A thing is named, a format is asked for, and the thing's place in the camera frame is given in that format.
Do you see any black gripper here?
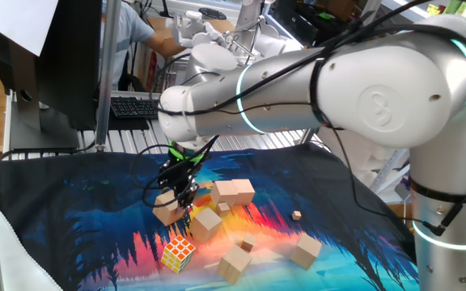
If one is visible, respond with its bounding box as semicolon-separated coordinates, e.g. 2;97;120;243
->
156;159;200;208

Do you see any person's forearm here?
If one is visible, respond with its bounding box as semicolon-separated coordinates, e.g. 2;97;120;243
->
146;30;188;58

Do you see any Rubik's cube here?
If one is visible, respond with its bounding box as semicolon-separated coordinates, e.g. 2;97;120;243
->
160;234;197;275

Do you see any forest sunset printed cloth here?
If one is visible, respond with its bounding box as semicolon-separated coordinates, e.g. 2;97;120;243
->
0;141;420;291

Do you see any black keyboard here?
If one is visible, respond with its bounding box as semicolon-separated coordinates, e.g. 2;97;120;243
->
109;95;162;120

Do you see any red white printed box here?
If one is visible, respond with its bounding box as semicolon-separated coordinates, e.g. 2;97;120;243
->
142;50;165;94

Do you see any white robotic hand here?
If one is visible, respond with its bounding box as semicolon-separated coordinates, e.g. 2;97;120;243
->
172;10;234;49

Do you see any black computer monitor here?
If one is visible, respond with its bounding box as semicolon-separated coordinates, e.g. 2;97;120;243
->
0;0;104;151

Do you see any person in blue shirt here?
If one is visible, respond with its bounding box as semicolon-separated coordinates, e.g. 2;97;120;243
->
102;0;156;92

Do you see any white foam packing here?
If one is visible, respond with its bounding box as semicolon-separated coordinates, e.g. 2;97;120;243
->
321;129;410;187

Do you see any white paper sheet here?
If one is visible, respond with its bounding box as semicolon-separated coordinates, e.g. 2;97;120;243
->
0;0;60;57

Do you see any cardboard box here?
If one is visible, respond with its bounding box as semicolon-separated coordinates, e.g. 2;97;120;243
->
388;201;414;234

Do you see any green flange ring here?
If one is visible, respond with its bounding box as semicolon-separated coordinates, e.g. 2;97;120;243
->
167;141;205;165

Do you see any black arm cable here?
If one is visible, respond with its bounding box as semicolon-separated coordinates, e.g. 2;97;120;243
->
129;0;466;238

